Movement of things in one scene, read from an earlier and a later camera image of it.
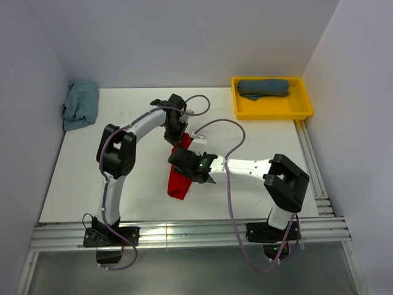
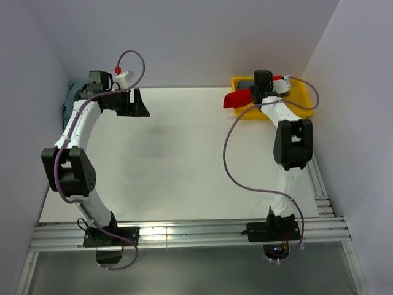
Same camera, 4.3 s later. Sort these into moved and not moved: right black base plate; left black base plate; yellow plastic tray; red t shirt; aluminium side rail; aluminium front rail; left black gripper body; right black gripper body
Moved: right black gripper body; red t shirt; left black gripper body
Not moved: left black base plate; aluminium front rail; aluminium side rail; yellow plastic tray; right black base plate
